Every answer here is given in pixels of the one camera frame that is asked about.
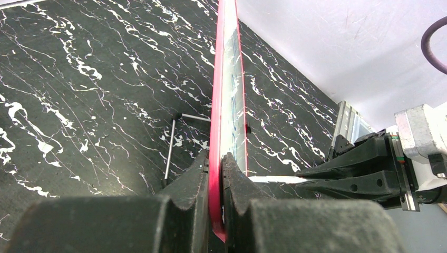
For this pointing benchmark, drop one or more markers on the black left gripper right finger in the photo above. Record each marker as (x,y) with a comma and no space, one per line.
(256,222)

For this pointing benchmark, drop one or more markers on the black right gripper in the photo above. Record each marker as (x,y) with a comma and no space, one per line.
(364,165)

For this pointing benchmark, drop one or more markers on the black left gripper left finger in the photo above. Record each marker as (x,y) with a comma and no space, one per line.
(173,220)

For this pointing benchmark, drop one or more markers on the white whiteboard marker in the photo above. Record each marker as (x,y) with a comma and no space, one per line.
(278,179)

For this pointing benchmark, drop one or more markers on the pink framed whiteboard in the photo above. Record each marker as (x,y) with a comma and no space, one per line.
(228,116)

